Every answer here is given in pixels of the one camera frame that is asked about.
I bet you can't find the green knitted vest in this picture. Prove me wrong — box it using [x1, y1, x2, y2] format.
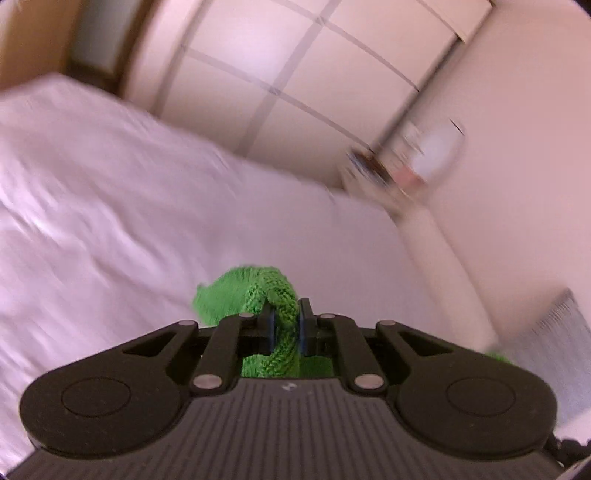
[192, 266, 332, 379]

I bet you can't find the cream padded headboard cushion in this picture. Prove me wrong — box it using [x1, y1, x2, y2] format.
[397, 205, 499, 352]

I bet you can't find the white bedside shelf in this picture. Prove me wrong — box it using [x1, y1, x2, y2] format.
[339, 149, 427, 217]

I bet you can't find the white bed duvet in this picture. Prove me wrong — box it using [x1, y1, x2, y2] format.
[0, 72, 500, 462]

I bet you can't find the pink box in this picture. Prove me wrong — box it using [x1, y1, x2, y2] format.
[392, 165, 426, 191]

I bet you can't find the round mirror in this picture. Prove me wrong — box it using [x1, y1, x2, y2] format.
[401, 118, 465, 187]

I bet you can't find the grey checked pillow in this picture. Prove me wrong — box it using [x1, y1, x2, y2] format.
[499, 289, 590, 427]

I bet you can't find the white sliding wardrobe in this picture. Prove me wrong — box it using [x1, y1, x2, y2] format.
[122, 1, 493, 185]

